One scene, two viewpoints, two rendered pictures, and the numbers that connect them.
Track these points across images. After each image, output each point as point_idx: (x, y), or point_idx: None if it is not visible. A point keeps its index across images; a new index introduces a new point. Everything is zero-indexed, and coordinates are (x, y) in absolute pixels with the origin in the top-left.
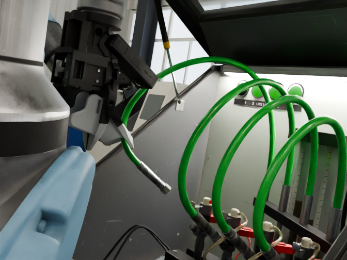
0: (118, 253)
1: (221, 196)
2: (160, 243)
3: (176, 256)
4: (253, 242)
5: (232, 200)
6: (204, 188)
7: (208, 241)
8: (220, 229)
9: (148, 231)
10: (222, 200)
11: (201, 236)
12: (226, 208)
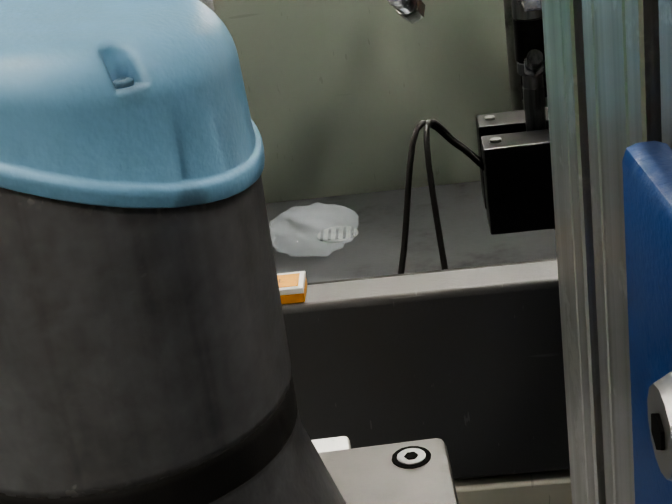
0: (437, 207)
1: (306, 7)
2: (457, 143)
3: (523, 143)
4: (445, 73)
5: (345, 1)
6: (233, 10)
7: (305, 138)
8: (334, 91)
9: (436, 127)
10: (312, 17)
11: (544, 70)
12: (335, 28)
